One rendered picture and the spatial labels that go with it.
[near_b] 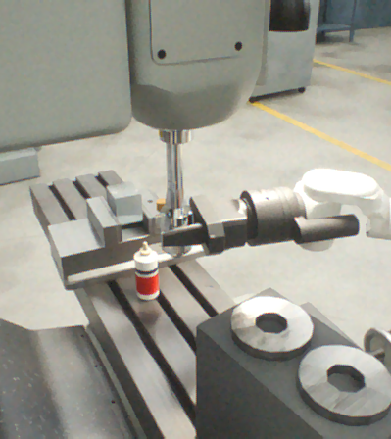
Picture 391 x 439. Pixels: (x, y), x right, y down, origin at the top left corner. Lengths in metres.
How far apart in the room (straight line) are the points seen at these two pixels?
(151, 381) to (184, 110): 0.40
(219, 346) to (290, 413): 0.10
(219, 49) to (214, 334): 0.31
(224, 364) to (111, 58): 0.33
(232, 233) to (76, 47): 0.37
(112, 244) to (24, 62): 0.53
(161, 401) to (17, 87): 0.47
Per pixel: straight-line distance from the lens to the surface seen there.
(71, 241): 0.98
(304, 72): 5.64
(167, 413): 0.74
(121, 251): 0.97
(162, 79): 0.56
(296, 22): 0.78
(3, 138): 0.50
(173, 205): 0.72
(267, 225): 0.75
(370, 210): 0.79
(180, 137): 0.67
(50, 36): 0.49
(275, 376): 0.54
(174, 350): 0.82
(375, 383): 0.54
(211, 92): 0.59
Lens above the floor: 1.52
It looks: 30 degrees down
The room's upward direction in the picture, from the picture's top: straight up
